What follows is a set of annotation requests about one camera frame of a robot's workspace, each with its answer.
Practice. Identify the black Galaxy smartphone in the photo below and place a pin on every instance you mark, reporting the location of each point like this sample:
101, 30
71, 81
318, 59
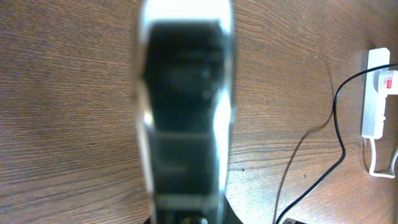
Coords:
184, 70

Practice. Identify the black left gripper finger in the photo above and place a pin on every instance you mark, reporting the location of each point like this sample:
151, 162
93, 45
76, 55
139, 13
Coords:
229, 216

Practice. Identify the white power strip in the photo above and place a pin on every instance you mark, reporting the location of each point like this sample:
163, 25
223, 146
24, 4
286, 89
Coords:
374, 102

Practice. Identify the white USB charger plug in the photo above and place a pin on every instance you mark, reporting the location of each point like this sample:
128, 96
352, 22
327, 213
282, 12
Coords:
388, 82

